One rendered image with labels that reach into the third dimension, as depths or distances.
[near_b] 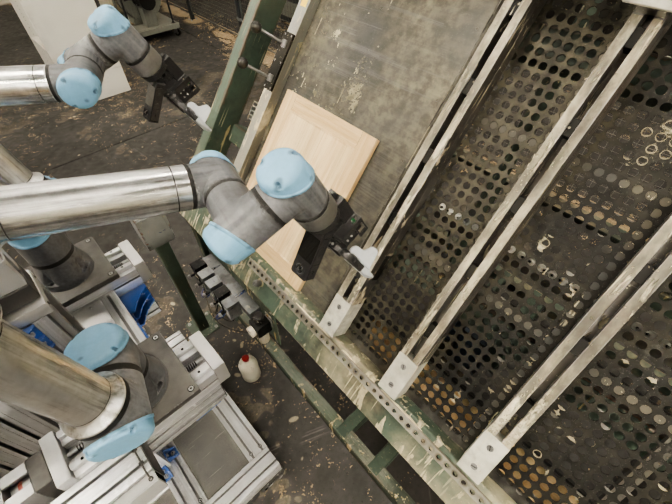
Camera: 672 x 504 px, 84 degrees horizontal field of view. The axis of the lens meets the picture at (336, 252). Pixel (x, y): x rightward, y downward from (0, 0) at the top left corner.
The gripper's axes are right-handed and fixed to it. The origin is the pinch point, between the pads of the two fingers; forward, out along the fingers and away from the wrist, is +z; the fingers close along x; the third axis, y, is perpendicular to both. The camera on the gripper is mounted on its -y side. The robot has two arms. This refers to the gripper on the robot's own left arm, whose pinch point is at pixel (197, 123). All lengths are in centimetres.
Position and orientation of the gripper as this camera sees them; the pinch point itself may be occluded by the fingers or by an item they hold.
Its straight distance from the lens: 128.0
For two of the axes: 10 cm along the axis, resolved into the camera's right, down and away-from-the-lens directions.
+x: -6.7, -5.6, 4.9
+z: 3.5, 3.5, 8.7
